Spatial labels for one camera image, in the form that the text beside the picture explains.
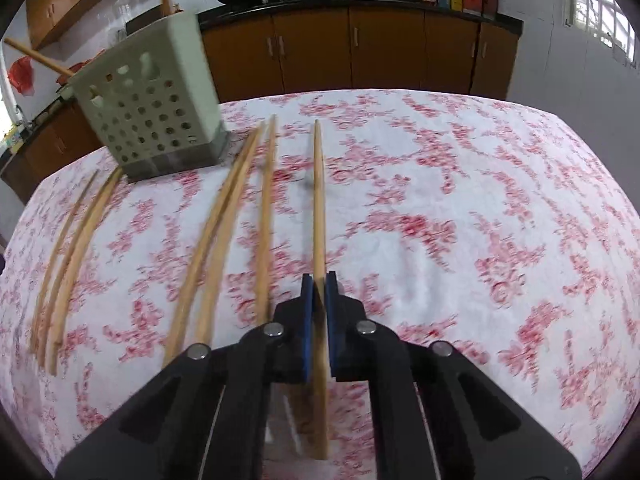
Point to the brown wall cabinet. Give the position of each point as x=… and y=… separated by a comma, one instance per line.
x=65, y=0

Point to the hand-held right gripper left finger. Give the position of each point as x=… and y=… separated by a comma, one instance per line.
x=306, y=330

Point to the red plastic bag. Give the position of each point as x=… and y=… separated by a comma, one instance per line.
x=21, y=75

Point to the long brown base cabinet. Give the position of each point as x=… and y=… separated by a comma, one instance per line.
x=310, y=50

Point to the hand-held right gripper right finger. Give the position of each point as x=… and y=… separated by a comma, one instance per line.
x=333, y=330

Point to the barred window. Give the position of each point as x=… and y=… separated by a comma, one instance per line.
x=600, y=10

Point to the white perforated utensil holder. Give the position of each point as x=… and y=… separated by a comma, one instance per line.
x=150, y=110

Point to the red floral tablecloth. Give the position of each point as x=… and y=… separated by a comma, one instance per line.
x=450, y=210

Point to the short brown base cabinet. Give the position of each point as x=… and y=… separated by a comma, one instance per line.
x=55, y=140

